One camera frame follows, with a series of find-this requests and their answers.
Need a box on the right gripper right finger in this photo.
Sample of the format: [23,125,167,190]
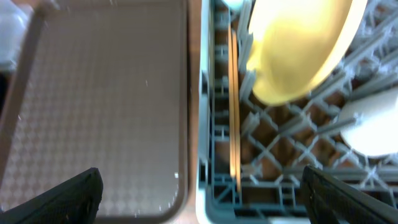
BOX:
[300,166,397,224]

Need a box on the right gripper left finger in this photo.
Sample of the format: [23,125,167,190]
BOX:
[1,167,103,224]

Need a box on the white green cup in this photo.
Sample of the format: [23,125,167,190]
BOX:
[338,88,397,158]

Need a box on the wooden chopstick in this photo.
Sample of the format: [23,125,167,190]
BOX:
[231,30,241,192]
[228,24,236,178]

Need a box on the yellow round plate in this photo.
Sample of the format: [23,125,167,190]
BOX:
[246,0,368,105]

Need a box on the light blue bowl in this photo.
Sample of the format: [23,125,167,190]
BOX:
[222,0,244,11]

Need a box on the grey dishwasher rack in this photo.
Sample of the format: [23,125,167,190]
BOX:
[196,1,397,223]

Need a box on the clear plastic waste bin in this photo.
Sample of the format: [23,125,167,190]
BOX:
[1,0,32,72]

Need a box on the brown serving tray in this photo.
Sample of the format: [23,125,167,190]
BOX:
[1,0,188,223]

